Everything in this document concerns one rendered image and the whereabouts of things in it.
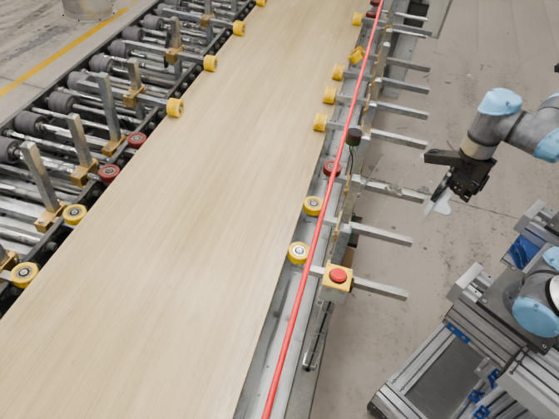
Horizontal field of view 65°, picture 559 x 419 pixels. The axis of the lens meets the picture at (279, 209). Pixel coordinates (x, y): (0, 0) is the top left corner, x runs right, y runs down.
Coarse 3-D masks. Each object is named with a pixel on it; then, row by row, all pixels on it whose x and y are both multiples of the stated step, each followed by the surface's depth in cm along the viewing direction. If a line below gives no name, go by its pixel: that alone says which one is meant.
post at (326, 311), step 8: (328, 304) 117; (320, 312) 122; (328, 312) 121; (320, 320) 125; (328, 320) 124; (320, 328) 127; (312, 336) 135; (320, 336) 131; (312, 344) 136; (320, 344) 134; (312, 352) 139; (304, 360) 147; (312, 360) 143; (312, 368) 146
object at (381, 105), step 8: (336, 96) 220; (344, 96) 219; (352, 96) 219; (360, 104) 219; (384, 104) 217; (392, 104) 218; (392, 112) 218; (400, 112) 217; (408, 112) 216; (416, 112) 215; (424, 112) 215
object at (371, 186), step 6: (336, 180) 193; (342, 180) 192; (360, 186) 191; (366, 186) 190; (372, 186) 190; (378, 186) 190; (378, 192) 191; (384, 192) 190; (408, 192) 189; (414, 192) 189; (402, 198) 190; (408, 198) 189; (414, 198) 188; (420, 198) 187
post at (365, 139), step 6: (366, 138) 168; (360, 144) 171; (366, 144) 170; (360, 150) 173; (366, 150) 172; (360, 156) 175; (354, 162) 178; (360, 162) 177; (354, 168) 180; (360, 168) 179; (354, 174) 182
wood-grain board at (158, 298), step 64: (320, 0) 317; (256, 64) 245; (320, 64) 252; (192, 128) 200; (256, 128) 204; (128, 192) 168; (192, 192) 172; (256, 192) 175; (64, 256) 146; (128, 256) 148; (192, 256) 150; (256, 256) 153; (0, 320) 128; (64, 320) 130; (128, 320) 132; (192, 320) 134; (256, 320) 136; (0, 384) 116; (64, 384) 118; (128, 384) 119; (192, 384) 121
